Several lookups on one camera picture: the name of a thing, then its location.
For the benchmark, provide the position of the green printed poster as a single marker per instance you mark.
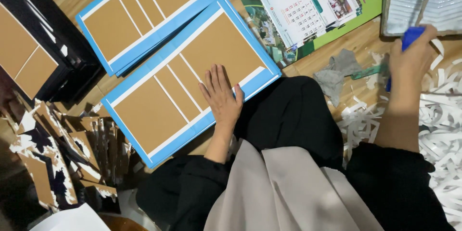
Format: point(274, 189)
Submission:
point(325, 21)

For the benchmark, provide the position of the pile of torn cardboard scraps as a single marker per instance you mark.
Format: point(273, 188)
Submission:
point(61, 151)

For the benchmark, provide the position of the heap of white paper strips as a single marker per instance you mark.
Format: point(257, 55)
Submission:
point(440, 122)

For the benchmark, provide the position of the person's left hand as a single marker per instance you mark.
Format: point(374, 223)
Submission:
point(221, 95)

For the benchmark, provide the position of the white wall calendar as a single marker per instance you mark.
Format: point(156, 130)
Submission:
point(305, 3)

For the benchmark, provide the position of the blue-edged brown board cover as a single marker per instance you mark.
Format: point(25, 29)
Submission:
point(187, 79)

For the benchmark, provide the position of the blue paint roller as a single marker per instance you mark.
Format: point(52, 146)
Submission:
point(409, 39)

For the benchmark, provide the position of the person's right hand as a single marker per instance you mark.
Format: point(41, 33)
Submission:
point(409, 59)

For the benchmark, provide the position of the stack of black-edged covers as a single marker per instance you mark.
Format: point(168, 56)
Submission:
point(34, 39)

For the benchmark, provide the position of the grey rag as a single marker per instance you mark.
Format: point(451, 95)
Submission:
point(337, 74)

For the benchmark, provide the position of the white paper sheet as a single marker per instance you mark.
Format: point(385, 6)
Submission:
point(72, 220)

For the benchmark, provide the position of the stack of blue-edged covers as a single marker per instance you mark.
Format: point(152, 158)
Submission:
point(148, 14)

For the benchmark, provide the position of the silver paint tray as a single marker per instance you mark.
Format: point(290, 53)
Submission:
point(420, 1)

